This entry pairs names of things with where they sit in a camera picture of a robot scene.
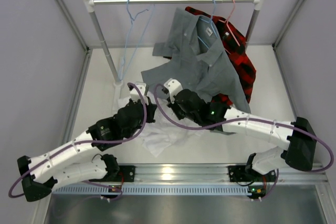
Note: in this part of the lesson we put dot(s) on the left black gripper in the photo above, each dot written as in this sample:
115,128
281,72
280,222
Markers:
151,108

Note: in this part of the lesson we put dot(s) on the white shirt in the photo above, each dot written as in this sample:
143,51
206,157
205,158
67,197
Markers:
161,134

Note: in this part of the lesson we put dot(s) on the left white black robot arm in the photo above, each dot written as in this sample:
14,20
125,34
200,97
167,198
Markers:
84,158

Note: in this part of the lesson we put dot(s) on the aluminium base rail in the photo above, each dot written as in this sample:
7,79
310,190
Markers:
211,173

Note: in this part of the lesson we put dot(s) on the pink wire hanger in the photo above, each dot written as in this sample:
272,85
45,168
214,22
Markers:
231,14

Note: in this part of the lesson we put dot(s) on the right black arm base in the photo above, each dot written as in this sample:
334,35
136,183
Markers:
255,183

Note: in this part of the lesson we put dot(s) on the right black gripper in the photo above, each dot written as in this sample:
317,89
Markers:
174,107

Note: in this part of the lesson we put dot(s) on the slotted grey cable duct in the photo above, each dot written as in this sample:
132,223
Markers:
212,190

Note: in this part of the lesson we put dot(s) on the white metal clothes rack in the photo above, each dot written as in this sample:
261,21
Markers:
118,82

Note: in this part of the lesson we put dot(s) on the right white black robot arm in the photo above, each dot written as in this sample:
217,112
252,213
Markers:
293,142

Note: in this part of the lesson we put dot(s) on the red black plaid shirt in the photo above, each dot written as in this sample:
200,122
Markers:
235,45

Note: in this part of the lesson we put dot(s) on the grey button-up shirt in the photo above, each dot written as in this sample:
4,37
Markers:
207,72

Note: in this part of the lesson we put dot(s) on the blue hanger holding grey shirt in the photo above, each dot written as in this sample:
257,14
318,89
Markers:
210,22

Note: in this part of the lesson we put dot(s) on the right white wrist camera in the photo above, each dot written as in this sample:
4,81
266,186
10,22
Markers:
172,87

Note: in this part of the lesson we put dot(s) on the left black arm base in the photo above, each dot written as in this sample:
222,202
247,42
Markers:
125,174

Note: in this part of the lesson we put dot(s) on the light blue hanger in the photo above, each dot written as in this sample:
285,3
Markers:
139,22

